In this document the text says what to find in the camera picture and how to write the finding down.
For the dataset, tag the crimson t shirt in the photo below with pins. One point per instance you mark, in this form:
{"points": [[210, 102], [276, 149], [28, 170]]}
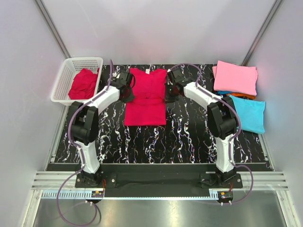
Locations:
{"points": [[83, 86], [148, 107]]}

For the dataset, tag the black marble pattern mat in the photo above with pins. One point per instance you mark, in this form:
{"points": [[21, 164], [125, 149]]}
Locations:
{"points": [[185, 139]]}

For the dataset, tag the folded cyan t shirt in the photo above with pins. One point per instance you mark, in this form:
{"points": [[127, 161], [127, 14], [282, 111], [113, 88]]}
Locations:
{"points": [[251, 114]]}

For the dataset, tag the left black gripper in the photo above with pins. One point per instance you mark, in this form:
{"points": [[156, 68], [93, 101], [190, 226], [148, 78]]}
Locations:
{"points": [[130, 99]]}

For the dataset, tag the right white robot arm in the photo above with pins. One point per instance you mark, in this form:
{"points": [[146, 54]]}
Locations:
{"points": [[222, 122]]}

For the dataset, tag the folded orange t shirt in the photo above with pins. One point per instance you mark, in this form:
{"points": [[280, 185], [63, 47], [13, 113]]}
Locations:
{"points": [[241, 95]]}

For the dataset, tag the folded blue t shirt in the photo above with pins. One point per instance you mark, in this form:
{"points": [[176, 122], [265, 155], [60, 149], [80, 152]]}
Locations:
{"points": [[223, 92]]}

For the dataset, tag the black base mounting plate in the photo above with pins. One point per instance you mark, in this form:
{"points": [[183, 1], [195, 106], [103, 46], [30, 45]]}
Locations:
{"points": [[136, 190]]}

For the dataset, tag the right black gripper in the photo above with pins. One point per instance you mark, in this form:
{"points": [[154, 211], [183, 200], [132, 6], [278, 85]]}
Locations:
{"points": [[167, 99]]}

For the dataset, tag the aluminium frame rail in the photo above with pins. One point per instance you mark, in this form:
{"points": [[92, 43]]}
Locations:
{"points": [[261, 180]]}

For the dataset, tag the crimson t shirt in basket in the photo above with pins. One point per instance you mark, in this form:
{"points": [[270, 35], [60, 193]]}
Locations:
{"points": [[83, 86]]}

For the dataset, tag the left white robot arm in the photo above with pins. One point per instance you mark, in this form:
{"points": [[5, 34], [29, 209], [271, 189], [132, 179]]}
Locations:
{"points": [[83, 124]]}

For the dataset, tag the folded pink t shirt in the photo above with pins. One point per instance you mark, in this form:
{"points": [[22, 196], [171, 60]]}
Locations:
{"points": [[234, 78]]}

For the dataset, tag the white plastic basket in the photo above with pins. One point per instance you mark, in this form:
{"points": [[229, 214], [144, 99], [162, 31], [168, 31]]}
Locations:
{"points": [[69, 69]]}

